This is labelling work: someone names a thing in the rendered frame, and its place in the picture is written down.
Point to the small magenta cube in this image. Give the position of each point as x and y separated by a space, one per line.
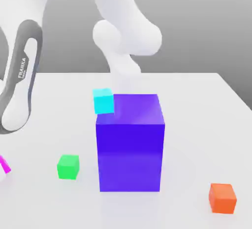
5 166

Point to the small cyan cube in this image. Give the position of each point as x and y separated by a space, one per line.
103 102

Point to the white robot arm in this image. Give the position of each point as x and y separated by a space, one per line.
126 26

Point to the large purple box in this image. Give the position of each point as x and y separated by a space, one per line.
130 154

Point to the small orange cube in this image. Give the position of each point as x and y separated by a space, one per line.
222 198

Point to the small green cube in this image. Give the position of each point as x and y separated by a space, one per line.
68 167

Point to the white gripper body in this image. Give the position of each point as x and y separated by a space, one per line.
1 175

